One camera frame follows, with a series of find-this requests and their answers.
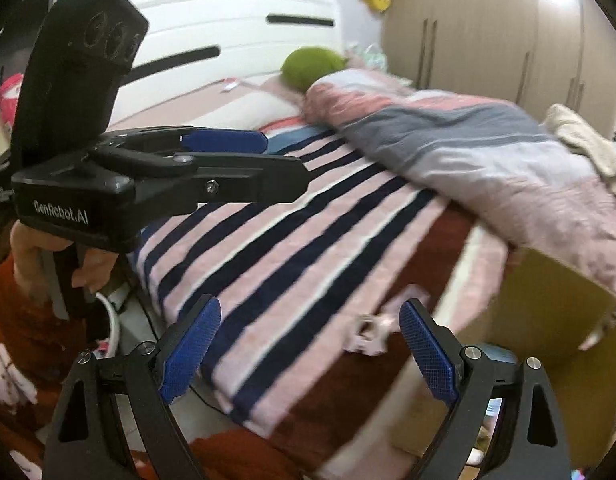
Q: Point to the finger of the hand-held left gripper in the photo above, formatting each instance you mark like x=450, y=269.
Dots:
x=248, y=180
x=222, y=141

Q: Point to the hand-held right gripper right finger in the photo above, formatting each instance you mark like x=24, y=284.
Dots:
x=428, y=355

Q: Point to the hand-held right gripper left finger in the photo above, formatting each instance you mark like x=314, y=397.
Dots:
x=187, y=355

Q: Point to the brown cardboard box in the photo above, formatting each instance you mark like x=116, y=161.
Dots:
x=538, y=300

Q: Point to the person's left hand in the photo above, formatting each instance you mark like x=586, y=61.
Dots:
x=30, y=260

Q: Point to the long pink white pillow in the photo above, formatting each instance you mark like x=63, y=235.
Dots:
x=237, y=102

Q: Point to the pink plastic object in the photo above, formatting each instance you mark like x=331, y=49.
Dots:
x=10, y=95

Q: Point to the striped plush blanket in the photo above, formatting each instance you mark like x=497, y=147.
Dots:
x=298, y=240

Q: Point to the green round pillow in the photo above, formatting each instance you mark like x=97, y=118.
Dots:
x=310, y=67

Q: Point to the white bed headboard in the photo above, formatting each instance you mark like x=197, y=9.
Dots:
x=212, y=25

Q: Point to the white and green bag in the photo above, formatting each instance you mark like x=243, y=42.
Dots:
x=368, y=55

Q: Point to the pink and grey duvet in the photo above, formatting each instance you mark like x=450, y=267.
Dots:
x=463, y=150

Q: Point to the wooden wardrobe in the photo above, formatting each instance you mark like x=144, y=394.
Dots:
x=463, y=20

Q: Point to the beige fleece blanket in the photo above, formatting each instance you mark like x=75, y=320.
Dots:
x=583, y=135

